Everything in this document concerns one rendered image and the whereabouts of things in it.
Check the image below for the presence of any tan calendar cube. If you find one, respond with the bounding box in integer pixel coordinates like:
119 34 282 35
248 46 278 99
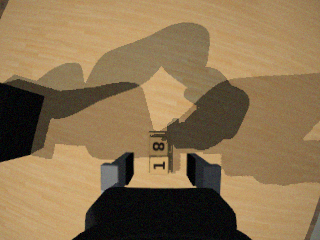
149 136 168 156
150 156 169 175

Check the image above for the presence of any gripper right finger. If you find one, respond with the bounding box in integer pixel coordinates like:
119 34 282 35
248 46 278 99
186 153 221 195

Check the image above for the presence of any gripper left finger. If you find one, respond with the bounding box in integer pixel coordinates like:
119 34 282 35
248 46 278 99
100 152 134 194

